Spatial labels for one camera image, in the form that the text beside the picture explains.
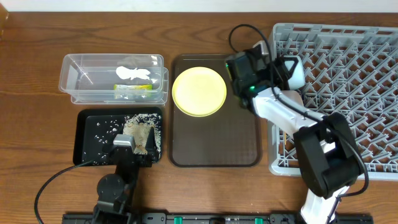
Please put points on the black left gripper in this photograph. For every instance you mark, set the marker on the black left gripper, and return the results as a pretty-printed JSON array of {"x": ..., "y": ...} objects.
[{"x": 134, "y": 155}]

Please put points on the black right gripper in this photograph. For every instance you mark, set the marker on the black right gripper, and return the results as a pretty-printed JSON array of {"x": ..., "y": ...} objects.
[{"x": 236, "y": 73}]

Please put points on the light blue bowl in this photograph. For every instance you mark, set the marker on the light blue bowl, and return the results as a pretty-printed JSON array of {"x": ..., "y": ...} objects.
[{"x": 295, "y": 69}]

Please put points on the rice food waste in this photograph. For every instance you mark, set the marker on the rice food waste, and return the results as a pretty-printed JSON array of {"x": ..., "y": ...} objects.
[{"x": 141, "y": 130}]

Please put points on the green yellow snack wrapper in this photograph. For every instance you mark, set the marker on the green yellow snack wrapper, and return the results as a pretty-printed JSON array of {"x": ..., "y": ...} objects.
[{"x": 130, "y": 92}]

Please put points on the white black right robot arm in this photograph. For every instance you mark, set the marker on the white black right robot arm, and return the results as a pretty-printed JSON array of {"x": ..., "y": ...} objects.
[{"x": 327, "y": 153}]

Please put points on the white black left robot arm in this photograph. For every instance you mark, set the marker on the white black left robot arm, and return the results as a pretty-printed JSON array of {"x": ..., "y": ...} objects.
[{"x": 115, "y": 191}]

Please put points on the black food waste tray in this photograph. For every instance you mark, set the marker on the black food waste tray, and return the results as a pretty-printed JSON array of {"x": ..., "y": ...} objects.
[{"x": 110, "y": 111}]

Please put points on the grey plastic dishwasher rack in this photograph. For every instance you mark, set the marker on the grey plastic dishwasher rack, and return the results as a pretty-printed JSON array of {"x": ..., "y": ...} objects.
[{"x": 351, "y": 70}]

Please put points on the clear plastic waste bin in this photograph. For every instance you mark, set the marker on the clear plastic waste bin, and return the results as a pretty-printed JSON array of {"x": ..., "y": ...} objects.
[{"x": 90, "y": 78}]

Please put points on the yellow round plate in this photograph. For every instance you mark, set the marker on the yellow round plate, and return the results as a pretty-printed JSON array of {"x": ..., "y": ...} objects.
[{"x": 199, "y": 91}]

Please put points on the dark brown serving tray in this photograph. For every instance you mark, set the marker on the dark brown serving tray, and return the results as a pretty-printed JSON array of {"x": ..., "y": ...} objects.
[{"x": 231, "y": 137}]

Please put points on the black mounting rail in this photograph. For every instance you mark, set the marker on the black mounting rail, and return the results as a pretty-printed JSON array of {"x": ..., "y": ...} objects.
[{"x": 162, "y": 218}]

